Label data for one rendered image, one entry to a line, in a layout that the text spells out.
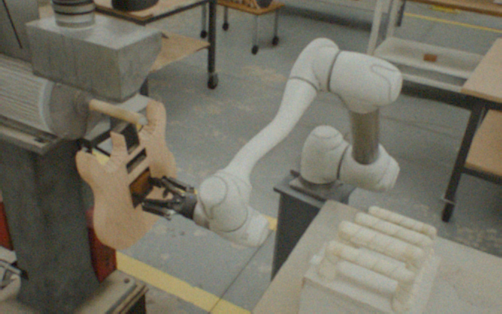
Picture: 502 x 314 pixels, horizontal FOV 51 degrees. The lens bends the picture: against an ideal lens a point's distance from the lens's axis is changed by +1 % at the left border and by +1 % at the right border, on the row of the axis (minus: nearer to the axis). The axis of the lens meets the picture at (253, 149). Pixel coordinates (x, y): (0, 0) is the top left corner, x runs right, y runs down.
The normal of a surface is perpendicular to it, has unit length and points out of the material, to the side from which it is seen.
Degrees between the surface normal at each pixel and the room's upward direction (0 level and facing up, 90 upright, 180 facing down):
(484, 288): 0
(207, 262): 0
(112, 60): 90
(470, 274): 0
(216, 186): 44
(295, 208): 90
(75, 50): 90
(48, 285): 90
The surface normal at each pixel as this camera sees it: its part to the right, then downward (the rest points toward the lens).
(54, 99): 0.59, 0.26
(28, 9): -0.46, 0.44
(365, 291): 0.07, -0.85
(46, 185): 0.89, 0.29
